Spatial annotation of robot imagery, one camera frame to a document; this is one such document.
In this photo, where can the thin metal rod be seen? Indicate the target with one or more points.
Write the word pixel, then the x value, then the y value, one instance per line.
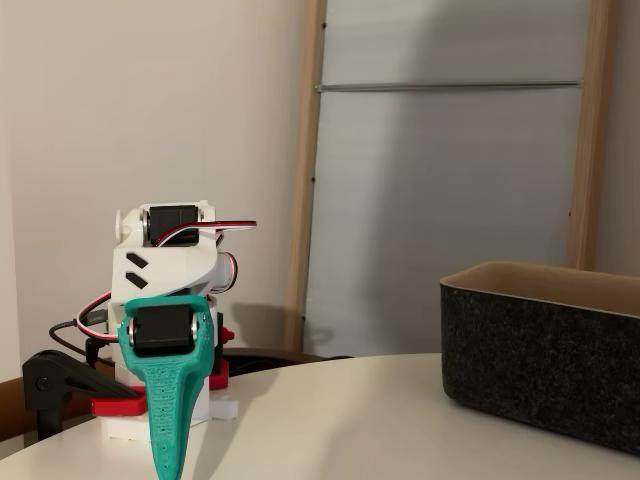
pixel 450 86

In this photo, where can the black clamp with red pad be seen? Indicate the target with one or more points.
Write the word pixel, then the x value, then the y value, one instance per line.
pixel 55 375
pixel 218 375

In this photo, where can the dark grey felt bin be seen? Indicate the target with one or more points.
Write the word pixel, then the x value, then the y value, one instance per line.
pixel 540 360

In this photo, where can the teal gripper black servo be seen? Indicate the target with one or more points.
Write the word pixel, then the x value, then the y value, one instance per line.
pixel 161 331

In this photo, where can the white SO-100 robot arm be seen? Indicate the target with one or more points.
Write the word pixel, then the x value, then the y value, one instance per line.
pixel 165 270

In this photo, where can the wooden frame with translucent panel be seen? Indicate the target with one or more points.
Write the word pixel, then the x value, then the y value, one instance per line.
pixel 595 125

